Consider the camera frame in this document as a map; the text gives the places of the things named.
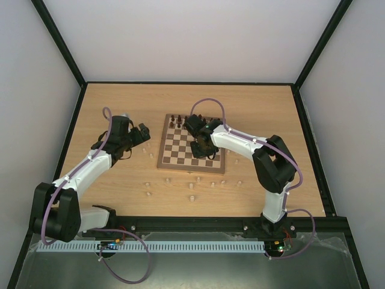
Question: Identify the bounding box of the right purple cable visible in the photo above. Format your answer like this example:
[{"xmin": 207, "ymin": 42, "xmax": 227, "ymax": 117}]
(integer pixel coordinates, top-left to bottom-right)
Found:
[{"xmin": 191, "ymin": 98, "xmax": 316, "ymax": 261}]

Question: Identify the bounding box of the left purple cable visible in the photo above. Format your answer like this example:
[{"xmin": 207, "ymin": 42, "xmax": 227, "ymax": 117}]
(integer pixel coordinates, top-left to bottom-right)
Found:
[{"xmin": 40, "ymin": 107, "xmax": 152, "ymax": 284}]

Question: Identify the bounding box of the light blue slotted cable duct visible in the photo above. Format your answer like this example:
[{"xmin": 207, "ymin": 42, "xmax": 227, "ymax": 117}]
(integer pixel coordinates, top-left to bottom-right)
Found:
[{"xmin": 36, "ymin": 240, "xmax": 265, "ymax": 253}]

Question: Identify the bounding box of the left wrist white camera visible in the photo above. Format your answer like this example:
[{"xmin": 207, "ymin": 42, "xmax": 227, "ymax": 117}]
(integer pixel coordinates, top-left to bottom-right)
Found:
[{"xmin": 122, "ymin": 113, "xmax": 131, "ymax": 120}]

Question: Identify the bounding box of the left black frame post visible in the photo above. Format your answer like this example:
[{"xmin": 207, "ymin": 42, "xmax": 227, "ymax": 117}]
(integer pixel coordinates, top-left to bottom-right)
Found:
[{"xmin": 31, "ymin": 0, "xmax": 86, "ymax": 88}]

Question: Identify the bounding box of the right black frame post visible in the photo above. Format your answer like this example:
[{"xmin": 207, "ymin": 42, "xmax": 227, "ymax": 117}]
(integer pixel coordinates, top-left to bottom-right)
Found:
[{"xmin": 293, "ymin": 0, "xmax": 353, "ymax": 93}]

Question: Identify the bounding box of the dark chess pieces row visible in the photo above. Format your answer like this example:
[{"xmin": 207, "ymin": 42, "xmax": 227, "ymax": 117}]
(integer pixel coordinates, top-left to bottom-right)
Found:
[{"xmin": 165, "ymin": 114, "xmax": 222, "ymax": 129}]

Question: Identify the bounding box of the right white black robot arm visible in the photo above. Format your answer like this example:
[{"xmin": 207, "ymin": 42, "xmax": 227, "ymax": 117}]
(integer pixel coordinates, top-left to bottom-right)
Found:
[{"xmin": 184, "ymin": 114, "xmax": 298, "ymax": 236}]

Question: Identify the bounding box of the wooden folding chessboard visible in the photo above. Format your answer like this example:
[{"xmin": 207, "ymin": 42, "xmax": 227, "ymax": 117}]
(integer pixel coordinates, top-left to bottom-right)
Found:
[{"xmin": 156, "ymin": 113, "xmax": 227, "ymax": 176}]

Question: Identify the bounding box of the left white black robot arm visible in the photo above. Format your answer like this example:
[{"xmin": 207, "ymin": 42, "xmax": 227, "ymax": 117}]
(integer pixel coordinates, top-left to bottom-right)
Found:
[{"xmin": 29, "ymin": 115, "xmax": 150, "ymax": 244}]

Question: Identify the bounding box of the black aluminium front rail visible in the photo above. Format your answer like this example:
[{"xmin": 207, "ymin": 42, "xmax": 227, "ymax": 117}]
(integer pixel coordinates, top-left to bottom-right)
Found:
[{"xmin": 75, "ymin": 215, "xmax": 350, "ymax": 240}]

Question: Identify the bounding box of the purple cable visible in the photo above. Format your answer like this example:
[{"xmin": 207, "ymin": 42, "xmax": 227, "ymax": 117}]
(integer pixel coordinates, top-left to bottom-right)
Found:
[
  {"xmin": 191, "ymin": 98, "xmax": 316, "ymax": 261},
  {"xmin": 40, "ymin": 107, "xmax": 152, "ymax": 284}
]

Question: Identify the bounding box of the black frame post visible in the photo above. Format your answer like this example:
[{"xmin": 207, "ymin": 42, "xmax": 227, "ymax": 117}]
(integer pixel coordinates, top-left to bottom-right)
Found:
[
  {"xmin": 293, "ymin": 0, "xmax": 353, "ymax": 93},
  {"xmin": 31, "ymin": 0, "xmax": 86, "ymax": 88}
]

